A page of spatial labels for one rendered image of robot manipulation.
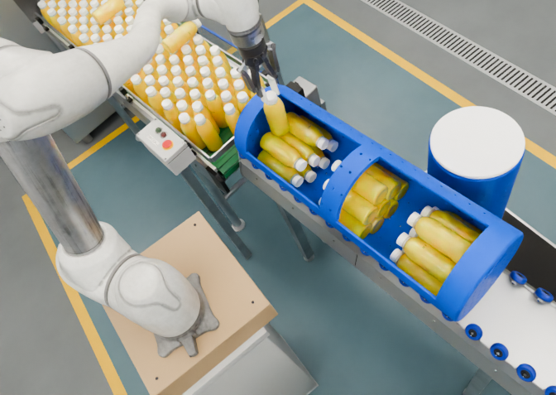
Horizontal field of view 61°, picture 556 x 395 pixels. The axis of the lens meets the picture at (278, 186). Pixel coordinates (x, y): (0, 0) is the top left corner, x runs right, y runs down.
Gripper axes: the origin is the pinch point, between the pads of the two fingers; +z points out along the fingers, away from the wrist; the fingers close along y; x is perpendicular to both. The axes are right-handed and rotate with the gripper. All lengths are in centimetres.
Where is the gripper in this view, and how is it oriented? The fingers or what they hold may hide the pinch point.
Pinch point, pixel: (268, 90)
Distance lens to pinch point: 144.5
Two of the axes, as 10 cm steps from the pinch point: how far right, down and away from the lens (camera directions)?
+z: 2.3, 5.1, 8.3
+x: -6.8, -5.3, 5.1
